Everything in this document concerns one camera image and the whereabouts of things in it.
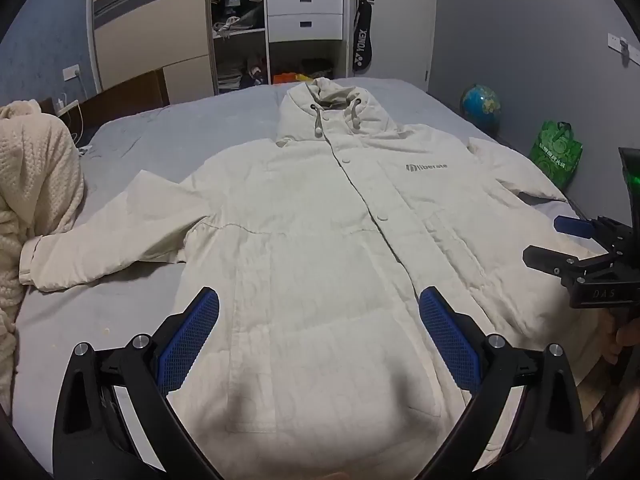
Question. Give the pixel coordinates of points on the white charger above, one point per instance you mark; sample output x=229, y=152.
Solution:
x=60, y=104

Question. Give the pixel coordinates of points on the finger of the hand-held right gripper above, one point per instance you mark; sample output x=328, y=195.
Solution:
x=570, y=225
x=545, y=259

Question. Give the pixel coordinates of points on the blue globe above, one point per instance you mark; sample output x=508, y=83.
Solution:
x=480, y=105

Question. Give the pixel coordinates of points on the green shopping bag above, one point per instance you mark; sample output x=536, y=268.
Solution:
x=555, y=155

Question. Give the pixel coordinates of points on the brown wooden headboard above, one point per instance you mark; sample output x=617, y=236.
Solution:
x=135, y=92

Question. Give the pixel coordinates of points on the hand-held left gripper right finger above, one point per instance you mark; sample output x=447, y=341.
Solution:
x=450, y=335

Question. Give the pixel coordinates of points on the white wall socket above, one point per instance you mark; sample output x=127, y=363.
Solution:
x=71, y=72

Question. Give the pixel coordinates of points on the white drawer unit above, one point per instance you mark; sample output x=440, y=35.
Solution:
x=305, y=10

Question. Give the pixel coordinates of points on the white hooded jacket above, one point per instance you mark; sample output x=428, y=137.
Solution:
x=320, y=260

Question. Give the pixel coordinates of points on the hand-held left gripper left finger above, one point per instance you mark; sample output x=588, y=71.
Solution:
x=190, y=335

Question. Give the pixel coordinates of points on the beige wardrobe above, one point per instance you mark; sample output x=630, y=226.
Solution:
x=150, y=35

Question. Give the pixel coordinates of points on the person's right hand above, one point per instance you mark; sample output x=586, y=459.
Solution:
x=627, y=342

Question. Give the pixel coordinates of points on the cream fleece robe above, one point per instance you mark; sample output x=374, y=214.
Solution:
x=35, y=185

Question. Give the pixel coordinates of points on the orange box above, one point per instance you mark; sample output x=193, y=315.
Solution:
x=290, y=79

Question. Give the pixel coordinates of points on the black racket bag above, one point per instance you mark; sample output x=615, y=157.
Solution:
x=361, y=40

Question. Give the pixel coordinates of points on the grey bed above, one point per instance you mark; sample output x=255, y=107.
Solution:
x=150, y=125

